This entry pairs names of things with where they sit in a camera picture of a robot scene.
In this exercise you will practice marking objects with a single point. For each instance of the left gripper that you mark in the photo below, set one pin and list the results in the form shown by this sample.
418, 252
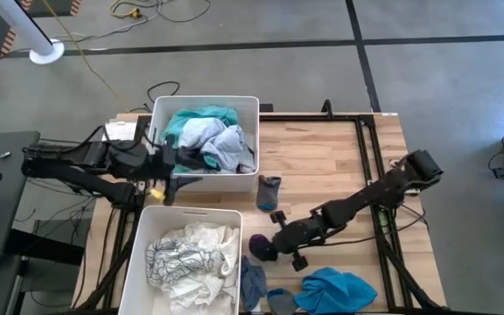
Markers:
164, 162

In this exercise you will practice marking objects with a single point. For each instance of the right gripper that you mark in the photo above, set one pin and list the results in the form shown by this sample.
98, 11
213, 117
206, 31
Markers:
298, 238

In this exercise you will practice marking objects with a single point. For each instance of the dark purple sock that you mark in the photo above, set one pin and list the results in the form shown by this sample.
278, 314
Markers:
258, 247

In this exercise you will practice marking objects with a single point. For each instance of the small yellow tag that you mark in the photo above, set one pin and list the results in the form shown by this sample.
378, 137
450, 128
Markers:
156, 195

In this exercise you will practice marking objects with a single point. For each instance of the slate blue knit garment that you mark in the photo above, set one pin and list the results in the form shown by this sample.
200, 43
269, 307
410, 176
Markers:
253, 284

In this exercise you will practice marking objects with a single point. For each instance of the light blue patterned shirt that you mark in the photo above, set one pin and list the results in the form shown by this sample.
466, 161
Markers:
221, 140

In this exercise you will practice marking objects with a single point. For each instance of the grey sock blue toe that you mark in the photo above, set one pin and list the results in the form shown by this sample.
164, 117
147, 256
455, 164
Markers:
268, 192
282, 302

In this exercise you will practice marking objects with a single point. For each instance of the white perforated plastic basket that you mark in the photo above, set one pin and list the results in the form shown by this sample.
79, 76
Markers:
138, 262
252, 184

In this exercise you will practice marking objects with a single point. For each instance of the bright blue fleece cloth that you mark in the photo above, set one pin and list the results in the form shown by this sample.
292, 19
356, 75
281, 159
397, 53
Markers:
335, 293

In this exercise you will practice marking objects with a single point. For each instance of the white leaf-patterned garment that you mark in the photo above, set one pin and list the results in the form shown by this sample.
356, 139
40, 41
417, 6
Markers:
177, 262

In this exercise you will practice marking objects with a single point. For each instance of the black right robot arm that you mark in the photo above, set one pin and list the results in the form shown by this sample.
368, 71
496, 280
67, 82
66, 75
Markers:
379, 192

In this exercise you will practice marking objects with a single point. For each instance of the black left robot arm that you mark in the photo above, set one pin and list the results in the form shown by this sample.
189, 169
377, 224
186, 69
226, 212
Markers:
81, 157

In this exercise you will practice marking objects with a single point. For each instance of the white paper tag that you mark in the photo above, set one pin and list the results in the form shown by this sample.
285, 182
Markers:
298, 310

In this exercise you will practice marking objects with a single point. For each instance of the white paper booklet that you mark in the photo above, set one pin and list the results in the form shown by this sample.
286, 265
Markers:
118, 130

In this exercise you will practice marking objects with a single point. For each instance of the small black box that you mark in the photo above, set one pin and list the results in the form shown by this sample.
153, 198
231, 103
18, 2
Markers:
266, 108

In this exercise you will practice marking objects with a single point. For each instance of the white floor stand pole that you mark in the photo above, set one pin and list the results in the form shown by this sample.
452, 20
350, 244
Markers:
46, 51

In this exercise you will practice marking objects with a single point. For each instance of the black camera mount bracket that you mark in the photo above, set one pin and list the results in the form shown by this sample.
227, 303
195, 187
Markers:
326, 109

